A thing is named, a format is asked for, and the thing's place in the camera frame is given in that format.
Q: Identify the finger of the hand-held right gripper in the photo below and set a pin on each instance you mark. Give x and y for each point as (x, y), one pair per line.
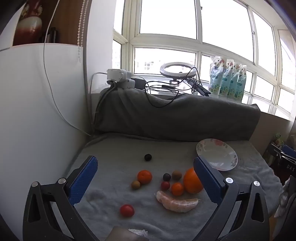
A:
(290, 151)
(276, 150)

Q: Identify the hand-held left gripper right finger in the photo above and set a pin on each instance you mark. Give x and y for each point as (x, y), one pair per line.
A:
(208, 180)

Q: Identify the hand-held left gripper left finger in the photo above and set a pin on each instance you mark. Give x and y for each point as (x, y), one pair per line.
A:
(83, 180)

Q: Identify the large orange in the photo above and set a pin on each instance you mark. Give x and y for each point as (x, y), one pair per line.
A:
(190, 183)

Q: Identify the floral white plate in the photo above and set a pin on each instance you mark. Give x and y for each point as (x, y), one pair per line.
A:
(217, 154)

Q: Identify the small mandarin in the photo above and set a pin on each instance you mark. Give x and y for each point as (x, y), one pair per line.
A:
(177, 188)

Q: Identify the brown longan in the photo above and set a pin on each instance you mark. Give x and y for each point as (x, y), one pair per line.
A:
(177, 175)
(136, 185)

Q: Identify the peeled pomelo segment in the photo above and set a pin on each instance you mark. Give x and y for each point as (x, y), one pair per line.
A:
(177, 204)

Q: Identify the smooth dark plum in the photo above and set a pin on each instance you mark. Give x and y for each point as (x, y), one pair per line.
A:
(166, 177)

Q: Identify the dark red cherry tomato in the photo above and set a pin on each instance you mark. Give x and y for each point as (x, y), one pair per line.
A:
(165, 185)

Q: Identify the medium mandarin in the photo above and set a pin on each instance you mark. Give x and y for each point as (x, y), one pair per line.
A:
(144, 176)

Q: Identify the wrinkled dark plum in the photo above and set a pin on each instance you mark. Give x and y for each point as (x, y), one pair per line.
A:
(148, 157)

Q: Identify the green snack packet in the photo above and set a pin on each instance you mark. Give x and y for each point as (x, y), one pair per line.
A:
(277, 139)

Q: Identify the person's leg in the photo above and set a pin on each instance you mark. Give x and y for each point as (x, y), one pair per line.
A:
(120, 235)

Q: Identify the rolled dark grey blanket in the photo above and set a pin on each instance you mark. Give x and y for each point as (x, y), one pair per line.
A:
(175, 118)

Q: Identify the white fluffy cloth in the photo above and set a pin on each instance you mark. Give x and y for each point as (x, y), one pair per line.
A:
(138, 232)

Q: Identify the white power strip with plugs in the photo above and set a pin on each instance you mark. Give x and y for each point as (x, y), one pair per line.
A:
(119, 77)

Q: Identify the black power adapter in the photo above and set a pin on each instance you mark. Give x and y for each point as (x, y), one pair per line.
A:
(139, 83)

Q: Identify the red and white picture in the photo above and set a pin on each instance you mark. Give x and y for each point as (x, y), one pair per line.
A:
(29, 27)

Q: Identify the white window frame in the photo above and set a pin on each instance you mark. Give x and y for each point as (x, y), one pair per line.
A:
(198, 40)

